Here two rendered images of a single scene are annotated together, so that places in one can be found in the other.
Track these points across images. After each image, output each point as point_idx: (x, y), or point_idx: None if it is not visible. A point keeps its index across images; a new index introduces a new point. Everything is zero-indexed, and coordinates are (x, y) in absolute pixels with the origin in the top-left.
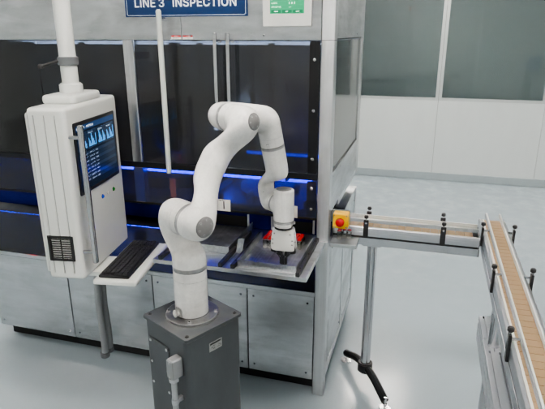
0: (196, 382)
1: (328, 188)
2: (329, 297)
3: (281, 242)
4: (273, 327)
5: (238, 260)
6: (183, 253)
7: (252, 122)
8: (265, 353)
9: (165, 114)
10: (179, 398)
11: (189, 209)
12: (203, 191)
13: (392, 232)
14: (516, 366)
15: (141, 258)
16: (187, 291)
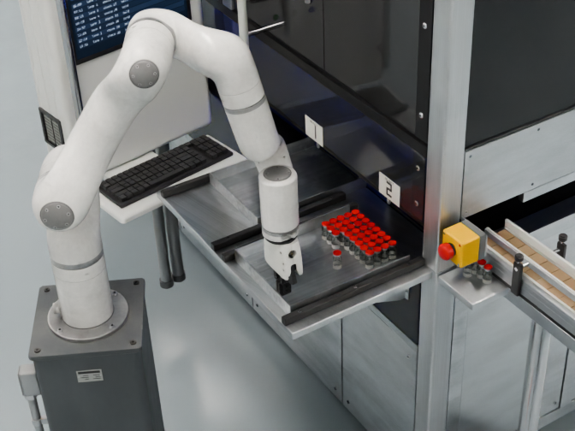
0: (57, 412)
1: (439, 180)
2: (461, 363)
3: (272, 257)
4: (370, 364)
5: (235, 252)
6: (55, 235)
7: (137, 77)
8: (360, 396)
9: None
10: (41, 419)
11: (41, 182)
12: (67, 160)
13: (556, 309)
14: None
15: (172, 177)
16: (60, 288)
